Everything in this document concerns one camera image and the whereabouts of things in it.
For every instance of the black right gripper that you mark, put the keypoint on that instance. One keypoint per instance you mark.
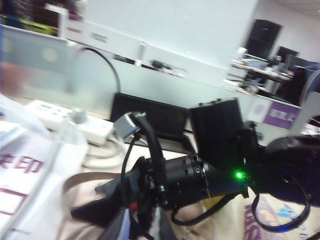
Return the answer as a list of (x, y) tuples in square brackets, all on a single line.
[(175, 180)]

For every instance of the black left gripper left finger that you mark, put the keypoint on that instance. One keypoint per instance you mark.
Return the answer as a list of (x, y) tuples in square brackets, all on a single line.
[(121, 225)]

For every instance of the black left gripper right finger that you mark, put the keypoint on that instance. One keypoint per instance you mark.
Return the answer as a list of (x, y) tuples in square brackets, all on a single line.
[(162, 227)]

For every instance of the cream canvas tote bag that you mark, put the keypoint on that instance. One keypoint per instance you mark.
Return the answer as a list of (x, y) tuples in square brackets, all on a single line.
[(225, 225)]

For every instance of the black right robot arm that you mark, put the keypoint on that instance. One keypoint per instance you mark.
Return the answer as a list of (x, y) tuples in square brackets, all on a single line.
[(217, 130)]

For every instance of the white power strip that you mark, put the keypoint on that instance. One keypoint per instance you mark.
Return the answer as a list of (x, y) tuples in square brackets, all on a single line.
[(95, 130)]

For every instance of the black desk socket box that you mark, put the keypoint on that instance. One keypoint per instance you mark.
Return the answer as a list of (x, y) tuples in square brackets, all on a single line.
[(155, 120)]

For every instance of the grey power plug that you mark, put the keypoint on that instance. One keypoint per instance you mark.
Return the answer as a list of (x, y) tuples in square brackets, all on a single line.
[(78, 116)]

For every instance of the frosted glass partition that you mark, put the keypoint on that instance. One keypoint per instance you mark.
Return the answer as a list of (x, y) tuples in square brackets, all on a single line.
[(87, 82)]

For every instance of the metal partition clip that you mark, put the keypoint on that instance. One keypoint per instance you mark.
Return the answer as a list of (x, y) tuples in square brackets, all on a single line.
[(141, 53)]

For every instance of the purple name plate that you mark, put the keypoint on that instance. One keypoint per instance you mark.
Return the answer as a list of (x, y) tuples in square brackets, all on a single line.
[(277, 113)]

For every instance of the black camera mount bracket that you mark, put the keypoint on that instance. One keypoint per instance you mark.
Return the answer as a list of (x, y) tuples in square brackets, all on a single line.
[(153, 145)]

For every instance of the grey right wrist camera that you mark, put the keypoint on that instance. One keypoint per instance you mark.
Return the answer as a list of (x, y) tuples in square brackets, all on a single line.
[(123, 126)]

